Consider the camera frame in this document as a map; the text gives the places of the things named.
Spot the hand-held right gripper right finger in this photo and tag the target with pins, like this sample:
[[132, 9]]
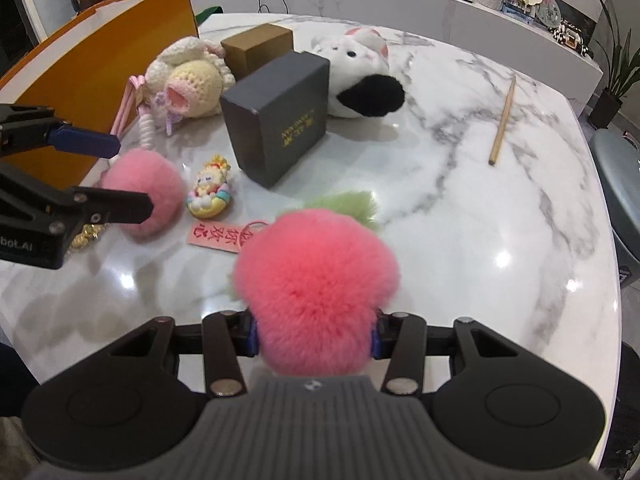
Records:
[[376, 340]]

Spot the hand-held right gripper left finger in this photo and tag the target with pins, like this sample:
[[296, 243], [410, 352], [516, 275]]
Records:
[[253, 337]]

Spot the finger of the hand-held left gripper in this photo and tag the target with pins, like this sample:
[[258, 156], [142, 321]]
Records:
[[115, 206], [85, 141]]

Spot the light pink fluffy pom-pom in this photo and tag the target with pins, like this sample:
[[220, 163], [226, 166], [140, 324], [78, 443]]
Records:
[[150, 175]]

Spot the bright pink fluffy pom-pom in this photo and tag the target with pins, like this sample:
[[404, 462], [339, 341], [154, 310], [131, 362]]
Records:
[[315, 285]]

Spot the orange storage box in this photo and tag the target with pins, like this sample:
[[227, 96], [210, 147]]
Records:
[[100, 60]]

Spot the crochet bunny doll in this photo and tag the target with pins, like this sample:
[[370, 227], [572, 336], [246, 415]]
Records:
[[192, 85]]

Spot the gold foil trinkets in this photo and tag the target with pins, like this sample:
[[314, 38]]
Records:
[[87, 235]]

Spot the colourful cartoon figurine charm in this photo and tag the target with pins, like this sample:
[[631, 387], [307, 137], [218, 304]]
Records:
[[210, 192]]

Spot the pink paper tag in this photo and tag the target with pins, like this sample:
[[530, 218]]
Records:
[[215, 237]]

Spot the brown cardboard box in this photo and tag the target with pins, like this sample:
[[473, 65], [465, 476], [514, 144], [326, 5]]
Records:
[[252, 47]]

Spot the wooden chopstick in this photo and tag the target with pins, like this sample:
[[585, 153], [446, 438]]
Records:
[[502, 120]]

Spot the white black plush cat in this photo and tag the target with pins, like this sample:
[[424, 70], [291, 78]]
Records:
[[350, 70]]

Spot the grey round stool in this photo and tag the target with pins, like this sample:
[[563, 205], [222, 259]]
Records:
[[620, 185]]

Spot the potted plant black pot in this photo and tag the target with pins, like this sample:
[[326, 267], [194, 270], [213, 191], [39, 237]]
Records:
[[606, 107]]

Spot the black white checked ornament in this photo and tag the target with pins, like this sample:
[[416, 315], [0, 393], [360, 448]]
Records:
[[572, 37]]

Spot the decorative plate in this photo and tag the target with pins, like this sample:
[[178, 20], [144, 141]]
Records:
[[549, 10]]

